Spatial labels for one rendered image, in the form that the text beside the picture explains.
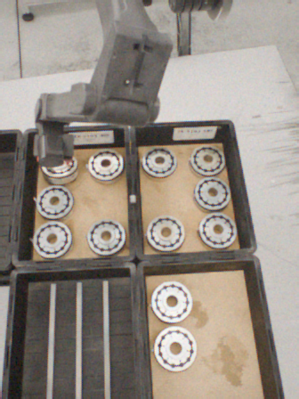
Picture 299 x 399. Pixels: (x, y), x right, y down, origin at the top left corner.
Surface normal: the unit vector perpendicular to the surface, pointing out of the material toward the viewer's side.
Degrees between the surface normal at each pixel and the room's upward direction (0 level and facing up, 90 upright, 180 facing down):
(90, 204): 0
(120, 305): 0
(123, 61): 65
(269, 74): 0
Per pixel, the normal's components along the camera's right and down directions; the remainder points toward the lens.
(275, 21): 0.01, -0.40
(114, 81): 0.36, 0.60
